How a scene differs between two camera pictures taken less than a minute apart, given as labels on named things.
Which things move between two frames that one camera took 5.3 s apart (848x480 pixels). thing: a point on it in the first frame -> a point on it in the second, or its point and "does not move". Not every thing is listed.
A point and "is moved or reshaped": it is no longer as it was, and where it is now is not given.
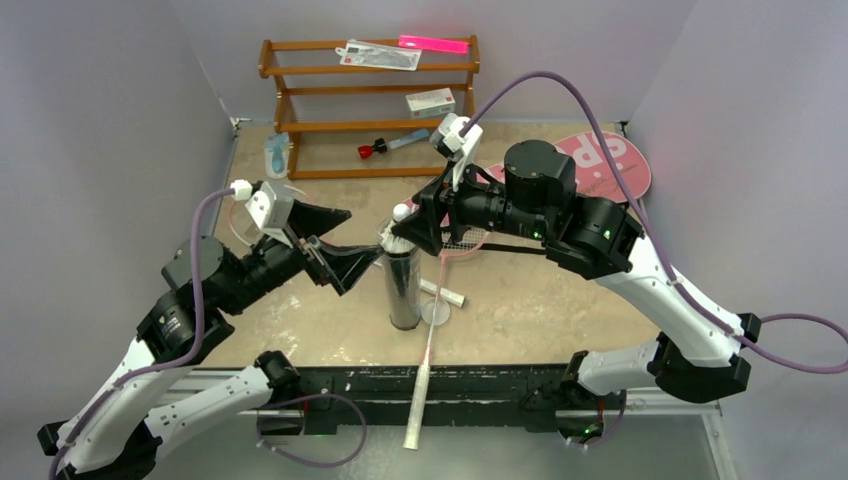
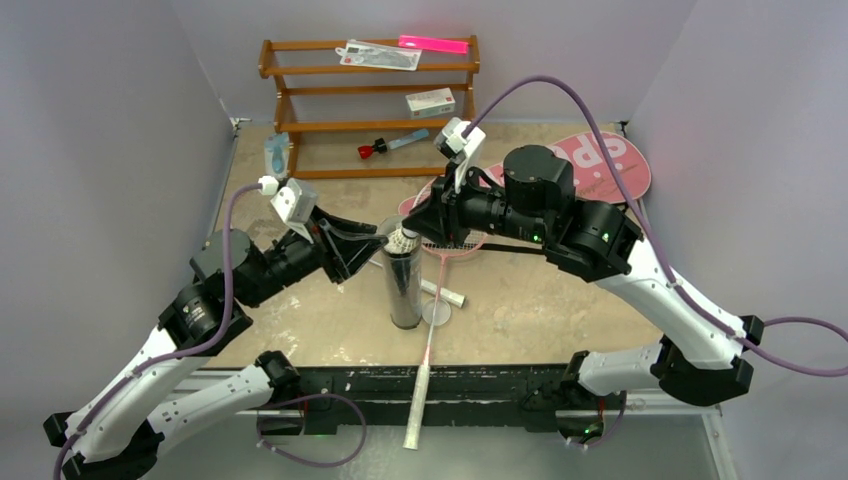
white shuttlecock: x=391 y=242 is moved or reshaped
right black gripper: x=447 y=206 does not move
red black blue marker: x=381 y=144 does not move
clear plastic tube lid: x=442 y=311 does not move
